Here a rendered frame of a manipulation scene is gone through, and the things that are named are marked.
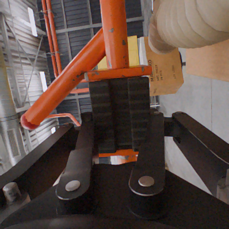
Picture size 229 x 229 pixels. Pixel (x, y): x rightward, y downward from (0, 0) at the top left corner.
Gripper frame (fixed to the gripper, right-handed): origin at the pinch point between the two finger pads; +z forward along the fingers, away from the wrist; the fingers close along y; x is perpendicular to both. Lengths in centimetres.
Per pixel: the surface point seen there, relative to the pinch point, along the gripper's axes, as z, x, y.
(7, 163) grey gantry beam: 185, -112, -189
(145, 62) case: 179, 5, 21
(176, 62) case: 176, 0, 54
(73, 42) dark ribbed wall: 1062, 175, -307
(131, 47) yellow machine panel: 727, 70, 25
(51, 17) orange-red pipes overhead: 770, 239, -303
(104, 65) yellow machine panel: 722, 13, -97
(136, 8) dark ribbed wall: 1070, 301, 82
